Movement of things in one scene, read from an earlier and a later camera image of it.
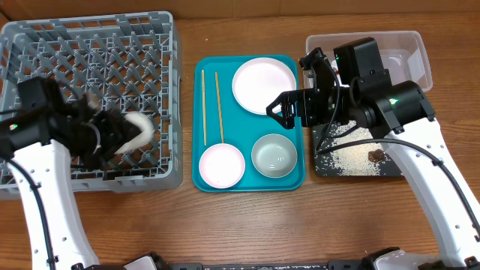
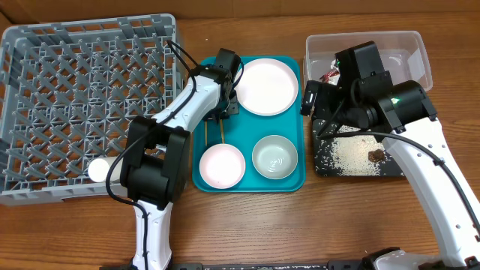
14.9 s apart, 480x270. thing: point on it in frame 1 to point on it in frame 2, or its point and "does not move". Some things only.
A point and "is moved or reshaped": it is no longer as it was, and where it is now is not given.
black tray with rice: [340, 148] does not move
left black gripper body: [102, 139] to [226, 106]
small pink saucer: [222, 166] does not move
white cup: [145, 122] is moved or reshaped
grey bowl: [274, 155] does not move
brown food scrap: [376, 156] does not move
